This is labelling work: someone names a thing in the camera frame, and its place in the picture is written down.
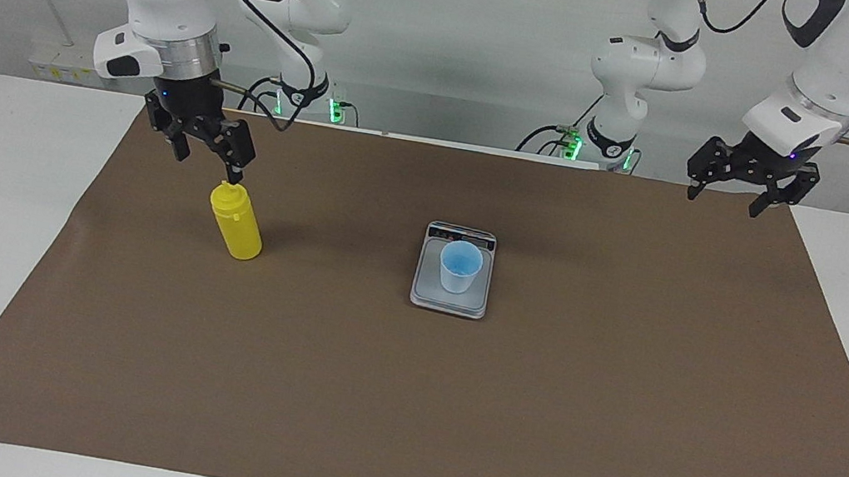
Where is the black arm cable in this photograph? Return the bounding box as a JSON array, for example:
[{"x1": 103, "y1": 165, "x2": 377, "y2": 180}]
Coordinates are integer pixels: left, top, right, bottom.
[
  {"x1": 628, "y1": 0, "x2": 849, "y2": 150},
  {"x1": 178, "y1": 0, "x2": 339, "y2": 137}
]

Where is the white power strip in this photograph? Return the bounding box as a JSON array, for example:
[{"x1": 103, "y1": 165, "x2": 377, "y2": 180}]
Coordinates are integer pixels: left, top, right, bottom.
[{"x1": 26, "y1": 39, "x2": 112, "y2": 91}]

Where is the silver digital kitchen scale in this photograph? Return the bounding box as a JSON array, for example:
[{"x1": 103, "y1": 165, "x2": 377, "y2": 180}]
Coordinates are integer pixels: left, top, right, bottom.
[{"x1": 407, "y1": 219, "x2": 499, "y2": 321}]

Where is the black left base cable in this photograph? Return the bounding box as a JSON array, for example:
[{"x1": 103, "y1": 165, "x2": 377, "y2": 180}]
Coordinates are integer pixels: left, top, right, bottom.
[{"x1": 516, "y1": 86, "x2": 606, "y2": 164}]

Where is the light blue plastic cup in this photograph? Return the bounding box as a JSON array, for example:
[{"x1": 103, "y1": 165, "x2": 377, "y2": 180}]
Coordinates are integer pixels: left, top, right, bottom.
[{"x1": 434, "y1": 238, "x2": 488, "y2": 298}]

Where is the brown paper table mat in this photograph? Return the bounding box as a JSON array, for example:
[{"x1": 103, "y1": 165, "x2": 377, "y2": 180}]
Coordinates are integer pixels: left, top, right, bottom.
[{"x1": 0, "y1": 74, "x2": 849, "y2": 477}]

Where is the black right base cable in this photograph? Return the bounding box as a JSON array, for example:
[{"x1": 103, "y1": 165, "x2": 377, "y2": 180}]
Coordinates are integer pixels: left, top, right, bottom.
[{"x1": 240, "y1": 73, "x2": 285, "y2": 117}]

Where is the yellow squeeze bottle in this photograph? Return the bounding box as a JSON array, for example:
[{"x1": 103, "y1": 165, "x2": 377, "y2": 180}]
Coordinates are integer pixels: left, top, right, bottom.
[{"x1": 201, "y1": 178, "x2": 272, "y2": 264}]

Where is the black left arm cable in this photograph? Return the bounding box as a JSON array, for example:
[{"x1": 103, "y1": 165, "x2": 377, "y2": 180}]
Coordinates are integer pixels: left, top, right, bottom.
[{"x1": 628, "y1": 0, "x2": 849, "y2": 150}]

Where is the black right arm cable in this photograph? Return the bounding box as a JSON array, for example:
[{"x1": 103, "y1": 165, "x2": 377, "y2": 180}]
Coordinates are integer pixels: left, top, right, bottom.
[{"x1": 178, "y1": 0, "x2": 339, "y2": 137}]

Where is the black base cable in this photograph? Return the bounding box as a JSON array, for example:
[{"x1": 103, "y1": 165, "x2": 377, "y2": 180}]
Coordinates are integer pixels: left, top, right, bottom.
[
  {"x1": 240, "y1": 73, "x2": 285, "y2": 117},
  {"x1": 516, "y1": 86, "x2": 606, "y2": 164}
]

